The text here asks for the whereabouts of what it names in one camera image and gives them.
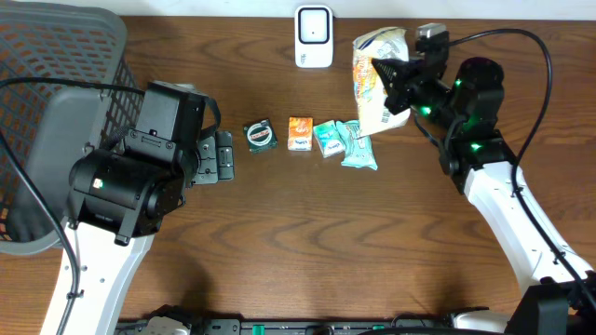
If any yellow wet wipes pack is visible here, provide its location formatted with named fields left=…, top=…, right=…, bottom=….
left=352, top=27, right=411, bottom=137

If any dark green round-label box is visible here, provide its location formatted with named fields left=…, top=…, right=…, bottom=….
left=243, top=118, right=278, bottom=154

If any teal wipes pouch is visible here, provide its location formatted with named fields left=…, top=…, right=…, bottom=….
left=335, top=120, right=378, bottom=170

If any small teal tissue pack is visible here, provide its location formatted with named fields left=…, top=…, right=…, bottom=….
left=313, top=120, right=345, bottom=158

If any orange small tissue pack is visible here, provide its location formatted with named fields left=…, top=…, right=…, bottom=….
left=288, top=116, right=313, bottom=151

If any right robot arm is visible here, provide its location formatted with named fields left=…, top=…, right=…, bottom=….
left=372, top=45, right=595, bottom=334

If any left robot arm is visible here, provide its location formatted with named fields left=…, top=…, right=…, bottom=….
left=41, top=129, right=234, bottom=334

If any white barcode scanner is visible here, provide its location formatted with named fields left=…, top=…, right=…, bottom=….
left=294, top=5, right=333, bottom=68

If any grey plastic shopping basket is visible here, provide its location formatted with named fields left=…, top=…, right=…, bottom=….
left=0, top=2, right=145, bottom=256

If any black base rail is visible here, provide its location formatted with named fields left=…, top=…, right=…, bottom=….
left=114, top=305, right=509, bottom=335

